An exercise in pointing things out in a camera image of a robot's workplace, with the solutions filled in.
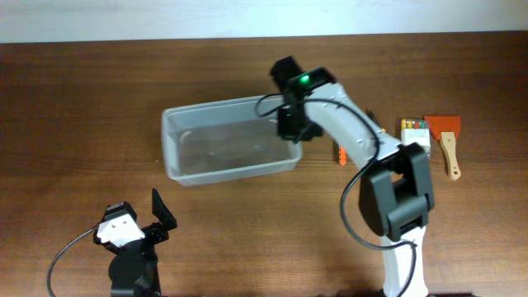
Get clear plastic container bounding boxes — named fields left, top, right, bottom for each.
left=161, top=97, right=303, bottom=186

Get orange black long-nose pliers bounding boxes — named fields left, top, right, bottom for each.
left=366, top=110, right=386, bottom=133

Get orange scraper wooden handle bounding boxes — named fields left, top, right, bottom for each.
left=423, top=115, right=461, bottom=181

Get orange perforated strip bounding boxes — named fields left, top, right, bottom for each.
left=338, top=145, right=347, bottom=166

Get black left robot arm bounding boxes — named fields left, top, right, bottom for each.
left=93, top=188, right=177, bottom=297

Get clear screwdriver bit case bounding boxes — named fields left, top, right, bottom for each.
left=400, top=119, right=431, bottom=158

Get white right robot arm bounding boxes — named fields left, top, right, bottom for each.
left=270, top=56, right=435, bottom=296

